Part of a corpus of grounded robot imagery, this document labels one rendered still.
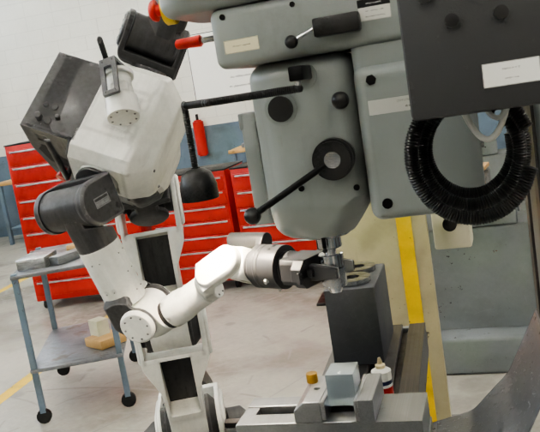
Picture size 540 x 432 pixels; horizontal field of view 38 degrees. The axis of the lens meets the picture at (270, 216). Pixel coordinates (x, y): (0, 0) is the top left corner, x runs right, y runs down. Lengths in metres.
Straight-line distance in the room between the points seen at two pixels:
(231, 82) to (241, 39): 9.48
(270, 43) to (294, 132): 0.15
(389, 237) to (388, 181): 1.92
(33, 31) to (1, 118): 1.39
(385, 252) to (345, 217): 1.87
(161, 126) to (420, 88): 0.81
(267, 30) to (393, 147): 0.28
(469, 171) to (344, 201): 0.22
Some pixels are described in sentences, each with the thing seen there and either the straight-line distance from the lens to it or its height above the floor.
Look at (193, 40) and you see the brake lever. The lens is 1.58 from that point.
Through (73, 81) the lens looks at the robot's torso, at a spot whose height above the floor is 1.67.
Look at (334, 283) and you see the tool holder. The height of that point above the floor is 1.22.
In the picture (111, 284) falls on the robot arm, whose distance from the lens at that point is 1.69.
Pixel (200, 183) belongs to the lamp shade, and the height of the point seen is 1.44.
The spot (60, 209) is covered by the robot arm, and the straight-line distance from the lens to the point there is 1.66.
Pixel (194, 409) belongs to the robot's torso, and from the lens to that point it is 2.24.
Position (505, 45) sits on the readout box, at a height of 1.59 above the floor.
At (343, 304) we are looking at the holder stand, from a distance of 1.84.
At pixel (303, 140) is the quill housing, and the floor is 1.49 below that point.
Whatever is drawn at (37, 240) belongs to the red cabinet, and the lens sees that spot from 6.99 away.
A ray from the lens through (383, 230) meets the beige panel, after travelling 3.21.
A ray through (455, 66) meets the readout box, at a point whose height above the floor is 1.58.
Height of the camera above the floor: 1.59
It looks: 9 degrees down
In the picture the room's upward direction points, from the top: 9 degrees counter-clockwise
